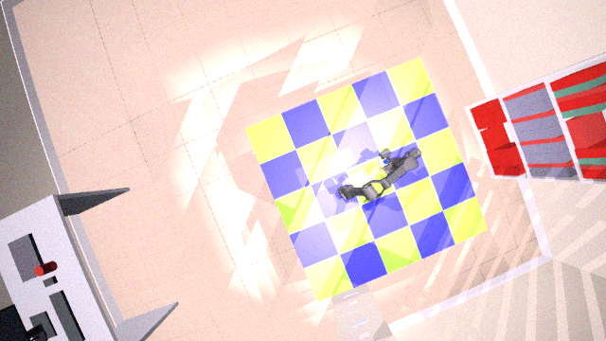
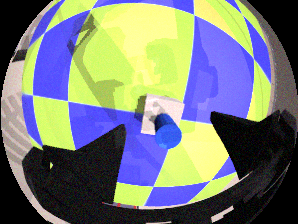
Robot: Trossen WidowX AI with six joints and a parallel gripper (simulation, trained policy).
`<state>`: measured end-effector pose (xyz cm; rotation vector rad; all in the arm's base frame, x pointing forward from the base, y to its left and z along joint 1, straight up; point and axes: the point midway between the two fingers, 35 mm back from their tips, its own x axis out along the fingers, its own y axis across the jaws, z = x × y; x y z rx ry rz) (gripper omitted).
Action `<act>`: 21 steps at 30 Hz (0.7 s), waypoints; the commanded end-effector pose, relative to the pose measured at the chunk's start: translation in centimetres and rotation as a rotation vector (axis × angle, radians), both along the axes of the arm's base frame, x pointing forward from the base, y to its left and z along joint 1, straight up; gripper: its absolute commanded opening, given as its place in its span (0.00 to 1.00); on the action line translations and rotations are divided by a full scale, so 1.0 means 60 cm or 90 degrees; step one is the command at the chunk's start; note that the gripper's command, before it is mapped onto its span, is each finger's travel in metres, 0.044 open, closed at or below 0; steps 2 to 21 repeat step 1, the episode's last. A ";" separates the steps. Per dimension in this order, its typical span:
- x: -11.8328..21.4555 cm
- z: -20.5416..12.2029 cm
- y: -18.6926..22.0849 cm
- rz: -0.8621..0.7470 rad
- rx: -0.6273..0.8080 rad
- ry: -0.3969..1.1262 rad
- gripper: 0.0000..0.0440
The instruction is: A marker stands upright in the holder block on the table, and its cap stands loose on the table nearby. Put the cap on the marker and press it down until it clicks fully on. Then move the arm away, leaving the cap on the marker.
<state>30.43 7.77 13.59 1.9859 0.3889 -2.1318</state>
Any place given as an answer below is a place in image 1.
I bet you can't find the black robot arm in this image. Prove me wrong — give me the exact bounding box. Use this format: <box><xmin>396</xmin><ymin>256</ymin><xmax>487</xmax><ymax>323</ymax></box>
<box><xmin>337</xmin><ymin>148</ymin><xmax>422</xmax><ymax>201</ymax></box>

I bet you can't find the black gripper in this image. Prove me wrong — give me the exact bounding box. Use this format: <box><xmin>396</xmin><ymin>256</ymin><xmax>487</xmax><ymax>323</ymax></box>
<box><xmin>379</xmin><ymin>148</ymin><xmax>400</xmax><ymax>167</ymax></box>

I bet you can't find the white square block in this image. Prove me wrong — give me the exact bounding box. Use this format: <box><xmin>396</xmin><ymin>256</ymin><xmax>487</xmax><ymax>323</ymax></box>
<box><xmin>377</xmin><ymin>158</ymin><xmax>388</xmax><ymax>168</ymax></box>

